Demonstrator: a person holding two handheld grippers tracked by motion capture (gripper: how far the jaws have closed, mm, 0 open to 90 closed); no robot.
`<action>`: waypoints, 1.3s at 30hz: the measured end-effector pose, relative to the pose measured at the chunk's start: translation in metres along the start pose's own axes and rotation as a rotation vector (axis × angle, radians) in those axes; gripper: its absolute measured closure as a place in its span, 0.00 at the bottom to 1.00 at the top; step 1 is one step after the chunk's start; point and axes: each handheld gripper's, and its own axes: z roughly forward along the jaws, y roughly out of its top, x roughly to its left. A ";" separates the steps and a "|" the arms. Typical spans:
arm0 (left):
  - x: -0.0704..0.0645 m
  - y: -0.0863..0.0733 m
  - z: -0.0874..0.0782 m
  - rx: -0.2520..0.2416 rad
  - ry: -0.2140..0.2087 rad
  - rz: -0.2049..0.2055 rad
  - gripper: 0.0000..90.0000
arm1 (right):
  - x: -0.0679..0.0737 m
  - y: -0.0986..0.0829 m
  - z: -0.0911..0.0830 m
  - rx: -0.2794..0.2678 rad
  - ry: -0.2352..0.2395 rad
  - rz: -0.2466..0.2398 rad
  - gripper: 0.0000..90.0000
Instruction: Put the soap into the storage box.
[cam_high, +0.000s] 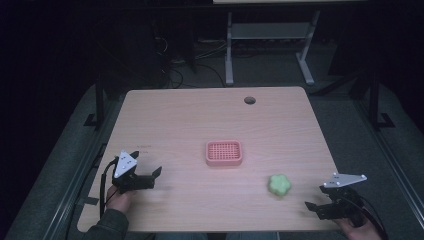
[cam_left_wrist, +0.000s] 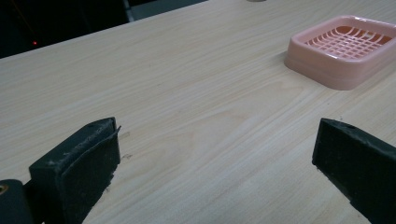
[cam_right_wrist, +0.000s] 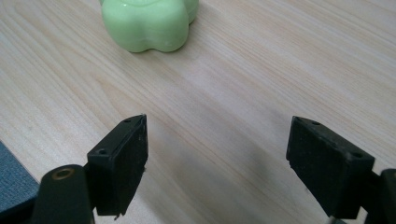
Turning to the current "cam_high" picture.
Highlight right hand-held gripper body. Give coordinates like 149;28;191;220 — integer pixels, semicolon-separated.
316;172;368;228

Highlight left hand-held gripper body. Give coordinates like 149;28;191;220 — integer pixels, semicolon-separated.
111;150;156;195

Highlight green flower-shaped soap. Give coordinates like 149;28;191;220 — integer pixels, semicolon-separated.
267;173;292;197

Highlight pink soap dish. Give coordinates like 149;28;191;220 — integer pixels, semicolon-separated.
205;139;244;167

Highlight person's left hand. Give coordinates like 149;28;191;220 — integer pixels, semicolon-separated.
105;184;135;215

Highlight person's right hand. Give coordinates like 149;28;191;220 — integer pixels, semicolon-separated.
333;217;384;240

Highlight black metal stand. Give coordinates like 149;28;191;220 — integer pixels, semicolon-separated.
367;68;397;130
83;74;108;130

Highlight grey metal stand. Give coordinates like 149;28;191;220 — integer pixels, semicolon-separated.
224;10;322;86

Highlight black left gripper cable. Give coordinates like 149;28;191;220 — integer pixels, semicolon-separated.
98;157;120;220

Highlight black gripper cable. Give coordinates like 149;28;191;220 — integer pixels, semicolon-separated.
98;157;120;220
344;193;390;240

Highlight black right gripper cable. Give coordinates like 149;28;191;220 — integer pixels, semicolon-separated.
344;193;390;240

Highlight grey metal floor rail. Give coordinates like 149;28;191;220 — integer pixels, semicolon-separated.
41;96;123;240
351;96;424;221

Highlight black floor cables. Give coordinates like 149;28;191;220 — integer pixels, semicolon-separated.
151;34;231;90

